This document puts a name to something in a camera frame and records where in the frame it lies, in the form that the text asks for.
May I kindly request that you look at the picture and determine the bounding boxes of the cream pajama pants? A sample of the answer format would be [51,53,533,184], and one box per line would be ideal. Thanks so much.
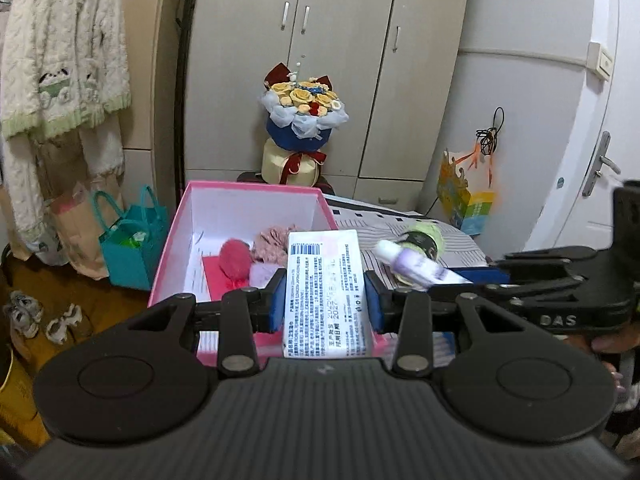
[0,110,126,261]

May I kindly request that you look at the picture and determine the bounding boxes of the yellow flower bouquet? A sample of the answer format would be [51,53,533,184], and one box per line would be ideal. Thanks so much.
[257,61,351,186]

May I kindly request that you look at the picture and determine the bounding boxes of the red fluffy pompom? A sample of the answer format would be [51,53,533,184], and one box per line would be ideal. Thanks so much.
[220,239,255,281]

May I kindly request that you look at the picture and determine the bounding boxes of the black hanging cable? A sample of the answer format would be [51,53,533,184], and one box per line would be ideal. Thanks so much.
[475,106,506,157]

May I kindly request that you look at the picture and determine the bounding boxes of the light purple cloth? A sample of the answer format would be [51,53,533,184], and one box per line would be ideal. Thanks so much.
[248,264,282,288]

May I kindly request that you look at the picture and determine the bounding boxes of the green yarn ball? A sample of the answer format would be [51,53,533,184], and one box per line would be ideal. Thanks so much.
[400,221,447,263]

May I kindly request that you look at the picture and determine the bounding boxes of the white light switch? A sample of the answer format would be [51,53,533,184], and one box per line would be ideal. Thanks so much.
[586,41,613,81]

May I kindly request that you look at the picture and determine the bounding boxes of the metal door handle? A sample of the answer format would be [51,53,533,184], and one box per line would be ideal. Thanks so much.
[582,131,622,198]

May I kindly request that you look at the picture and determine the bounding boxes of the person's right hand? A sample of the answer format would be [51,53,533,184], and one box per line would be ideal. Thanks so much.
[590,320,640,397]

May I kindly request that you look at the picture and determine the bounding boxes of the brown paper bag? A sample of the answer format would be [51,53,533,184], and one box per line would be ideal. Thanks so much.
[47,182,111,281]

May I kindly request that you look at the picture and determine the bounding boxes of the colourful paper gift bag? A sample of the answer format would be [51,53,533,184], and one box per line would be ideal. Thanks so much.
[436,149,496,237]

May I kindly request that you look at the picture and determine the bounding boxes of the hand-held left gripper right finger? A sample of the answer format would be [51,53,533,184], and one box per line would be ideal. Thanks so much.
[364,270,506,380]

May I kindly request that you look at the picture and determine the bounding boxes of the black vertical pole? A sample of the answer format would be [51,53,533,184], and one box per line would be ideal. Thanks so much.
[172,0,201,186]

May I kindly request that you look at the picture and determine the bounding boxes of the pink floral scrunchie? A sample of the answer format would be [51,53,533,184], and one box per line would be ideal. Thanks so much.
[251,226,293,266]

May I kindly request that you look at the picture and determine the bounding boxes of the pink cardboard box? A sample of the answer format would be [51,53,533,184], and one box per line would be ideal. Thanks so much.
[147,180,391,368]

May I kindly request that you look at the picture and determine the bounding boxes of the red envelope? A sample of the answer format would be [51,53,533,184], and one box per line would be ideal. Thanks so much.
[201,255,273,306]

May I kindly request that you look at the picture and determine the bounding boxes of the purple plush toy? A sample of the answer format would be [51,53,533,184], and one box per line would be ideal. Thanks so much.
[376,239,473,291]

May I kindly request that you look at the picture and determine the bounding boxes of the teal woven bag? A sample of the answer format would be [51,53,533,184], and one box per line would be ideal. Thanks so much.
[92,185,169,292]

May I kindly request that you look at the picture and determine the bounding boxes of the white door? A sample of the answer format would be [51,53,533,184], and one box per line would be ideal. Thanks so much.
[520,0,640,256]

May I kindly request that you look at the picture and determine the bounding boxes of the beige wardrobe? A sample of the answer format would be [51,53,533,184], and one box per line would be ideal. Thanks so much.
[182,0,473,211]

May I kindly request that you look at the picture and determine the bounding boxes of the white tissue packet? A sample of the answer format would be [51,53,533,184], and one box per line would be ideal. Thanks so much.
[282,230,373,360]

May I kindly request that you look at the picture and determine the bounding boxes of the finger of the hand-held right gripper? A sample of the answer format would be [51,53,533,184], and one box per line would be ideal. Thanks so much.
[457,282,588,313]
[452,245,613,286]

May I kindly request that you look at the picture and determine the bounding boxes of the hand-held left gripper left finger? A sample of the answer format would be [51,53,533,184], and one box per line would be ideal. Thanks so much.
[127,270,286,380]

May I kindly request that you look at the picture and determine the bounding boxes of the cream knitted cardigan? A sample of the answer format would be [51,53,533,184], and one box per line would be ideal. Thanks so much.
[0,0,133,141]

